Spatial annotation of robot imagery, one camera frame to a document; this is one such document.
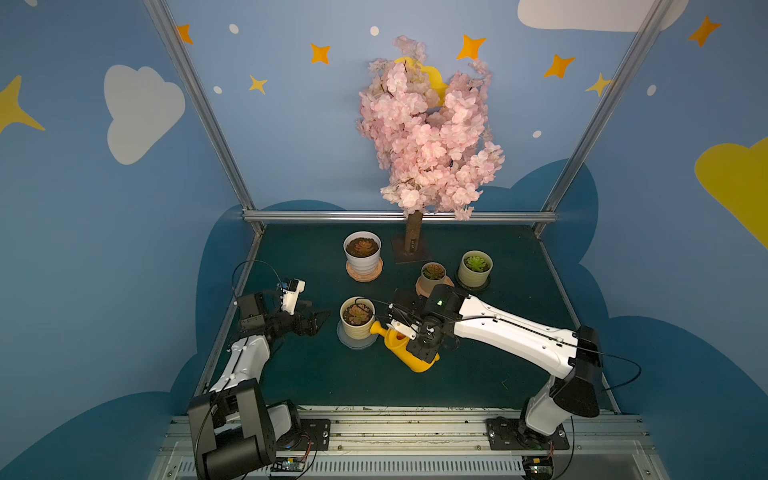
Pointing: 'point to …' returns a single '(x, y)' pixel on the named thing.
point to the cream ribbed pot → (361, 331)
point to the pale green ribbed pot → (472, 278)
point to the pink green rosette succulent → (357, 314)
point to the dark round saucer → (474, 289)
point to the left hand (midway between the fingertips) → (318, 305)
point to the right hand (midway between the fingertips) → (426, 341)
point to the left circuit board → (288, 464)
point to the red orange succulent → (363, 247)
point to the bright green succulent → (475, 263)
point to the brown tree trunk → (413, 233)
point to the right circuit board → (538, 467)
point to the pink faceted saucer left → (364, 278)
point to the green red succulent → (433, 272)
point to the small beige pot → (429, 284)
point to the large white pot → (363, 263)
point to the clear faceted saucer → (355, 344)
